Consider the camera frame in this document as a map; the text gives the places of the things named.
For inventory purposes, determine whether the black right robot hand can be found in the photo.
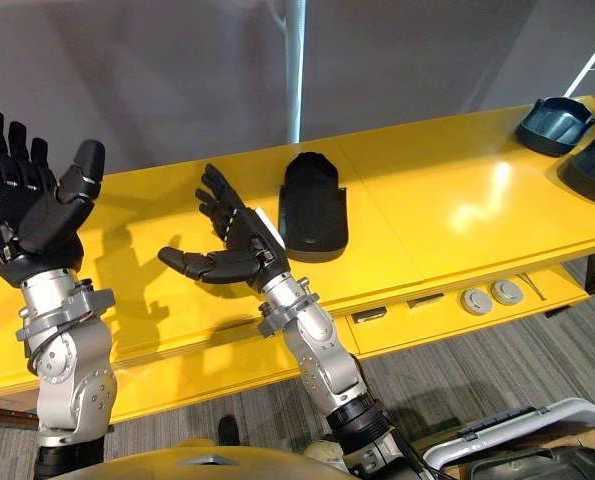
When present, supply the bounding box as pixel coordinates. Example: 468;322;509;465
157;163;292;295

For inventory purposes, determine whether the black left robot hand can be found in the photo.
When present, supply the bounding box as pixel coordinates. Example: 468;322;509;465
0;106;107;288

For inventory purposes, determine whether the yellow shelf unit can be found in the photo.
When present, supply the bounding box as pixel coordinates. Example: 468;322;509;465
0;93;595;426

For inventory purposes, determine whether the black plastic housing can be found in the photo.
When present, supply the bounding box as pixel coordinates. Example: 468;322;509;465
515;97;595;158
464;446;595;480
556;135;595;206
277;152;349;263

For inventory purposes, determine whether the dark robot foot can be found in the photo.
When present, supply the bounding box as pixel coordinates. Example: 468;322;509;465
217;414;241;448

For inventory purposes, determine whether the white vertical pole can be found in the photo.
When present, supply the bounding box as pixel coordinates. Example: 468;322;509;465
282;0;307;145

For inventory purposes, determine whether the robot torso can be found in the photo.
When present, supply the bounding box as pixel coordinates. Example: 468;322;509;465
89;438;351;480

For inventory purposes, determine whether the grey round disc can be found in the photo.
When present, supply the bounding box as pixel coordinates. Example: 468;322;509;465
459;289;494;316
490;279;525;306

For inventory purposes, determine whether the white plastic box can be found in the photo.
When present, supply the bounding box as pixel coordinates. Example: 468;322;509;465
421;397;595;480

